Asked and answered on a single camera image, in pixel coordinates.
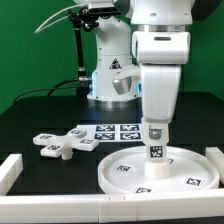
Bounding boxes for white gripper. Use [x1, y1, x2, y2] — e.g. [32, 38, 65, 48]
[140, 64, 181, 146]

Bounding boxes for white round table top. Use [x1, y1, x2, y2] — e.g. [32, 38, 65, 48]
[98, 146, 219, 194]

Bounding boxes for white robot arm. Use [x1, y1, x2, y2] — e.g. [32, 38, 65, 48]
[87, 0, 222, 147]

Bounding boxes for white marker sheet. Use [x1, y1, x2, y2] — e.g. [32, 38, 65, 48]
[78, 124, 142, 142]

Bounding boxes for white front fence bar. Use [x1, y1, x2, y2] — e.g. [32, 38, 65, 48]
[0, 189, 224, 223]

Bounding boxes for white cross table base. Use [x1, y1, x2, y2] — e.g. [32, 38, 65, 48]
[33, 128, 99, 160]

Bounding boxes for white left fence bar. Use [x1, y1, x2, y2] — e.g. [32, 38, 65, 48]
[0, 154, 23, 196]

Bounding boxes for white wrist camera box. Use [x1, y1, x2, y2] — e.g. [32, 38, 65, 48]
[132, 31, 191, 64]

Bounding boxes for black cables on table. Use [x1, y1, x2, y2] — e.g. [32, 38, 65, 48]
[13, 78, 91, 104]

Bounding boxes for black camera stand pole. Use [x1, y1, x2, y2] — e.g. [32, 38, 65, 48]
[68, 10, 89, 98]

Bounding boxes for white curved cables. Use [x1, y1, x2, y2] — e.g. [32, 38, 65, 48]
[34, 3, 88, 35]

